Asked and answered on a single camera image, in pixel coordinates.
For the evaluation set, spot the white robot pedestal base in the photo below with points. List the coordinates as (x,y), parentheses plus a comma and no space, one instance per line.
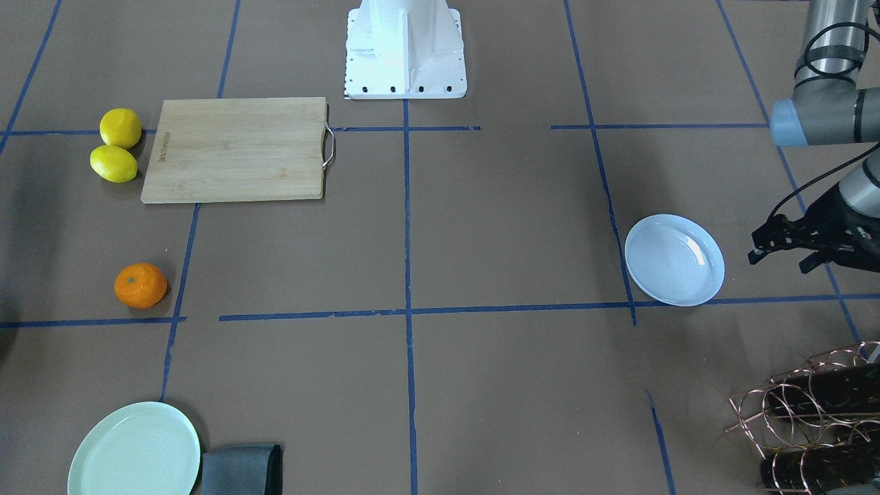
(404,50)

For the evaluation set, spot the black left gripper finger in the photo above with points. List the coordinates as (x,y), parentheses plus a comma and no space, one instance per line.
(816,259)
(771,237)

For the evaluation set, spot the light green plate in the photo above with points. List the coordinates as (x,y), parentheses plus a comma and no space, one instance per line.
(143,448)

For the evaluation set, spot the light blue plate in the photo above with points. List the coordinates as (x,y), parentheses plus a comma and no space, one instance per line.
(674,260)

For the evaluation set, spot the yellow lemon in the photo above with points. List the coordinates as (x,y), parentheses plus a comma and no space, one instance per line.
(113,163)
(121,128)

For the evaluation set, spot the dark wine bottle upper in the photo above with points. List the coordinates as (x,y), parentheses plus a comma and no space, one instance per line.
(851,391)

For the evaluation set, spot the copper wire wine rack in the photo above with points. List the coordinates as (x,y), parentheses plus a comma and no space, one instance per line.
(816,427)

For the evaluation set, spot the dark wine bottle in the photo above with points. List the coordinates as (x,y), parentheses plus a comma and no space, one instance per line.
(844,469)
(851,391)

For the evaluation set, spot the dark wine bottle lower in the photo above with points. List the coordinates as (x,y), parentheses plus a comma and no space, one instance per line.
(844,469)

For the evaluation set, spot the upper yellow lemon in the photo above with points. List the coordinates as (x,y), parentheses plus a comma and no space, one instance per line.
(121,128)

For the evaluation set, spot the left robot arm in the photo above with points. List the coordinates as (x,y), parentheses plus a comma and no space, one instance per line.
(827,107)

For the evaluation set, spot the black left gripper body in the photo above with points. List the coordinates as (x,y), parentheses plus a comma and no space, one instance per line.
(834,221)

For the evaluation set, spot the bamboo cutting board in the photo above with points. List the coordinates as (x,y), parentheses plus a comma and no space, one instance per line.
(214,150)

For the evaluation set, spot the orange mandarin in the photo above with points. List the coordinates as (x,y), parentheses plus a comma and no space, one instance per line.
(140,285)

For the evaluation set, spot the lower yellow lemon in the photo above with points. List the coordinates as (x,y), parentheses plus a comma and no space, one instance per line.
(113,163)

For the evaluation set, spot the grey folded cloth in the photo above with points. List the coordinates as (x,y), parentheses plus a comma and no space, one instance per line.
(243,469)

